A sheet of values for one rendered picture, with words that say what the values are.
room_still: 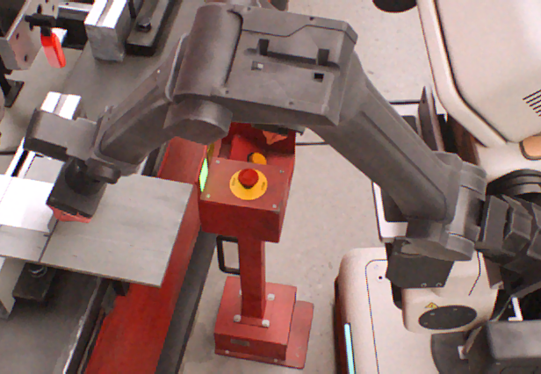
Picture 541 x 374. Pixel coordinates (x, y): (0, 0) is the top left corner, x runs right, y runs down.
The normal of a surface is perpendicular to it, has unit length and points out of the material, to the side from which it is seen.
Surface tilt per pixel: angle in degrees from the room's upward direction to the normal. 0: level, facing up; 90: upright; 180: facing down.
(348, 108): 67
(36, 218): 0
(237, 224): 90
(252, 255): 90
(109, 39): 90
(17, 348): 0
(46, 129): 33
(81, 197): 29
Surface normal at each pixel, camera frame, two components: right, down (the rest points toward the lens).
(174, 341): 0.00, -0.56
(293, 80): -0.13, -0.25
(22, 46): 0.98, 0.17
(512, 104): 0.04, 0.82
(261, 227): -0.18, 0.81
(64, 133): 0.36, -0.13
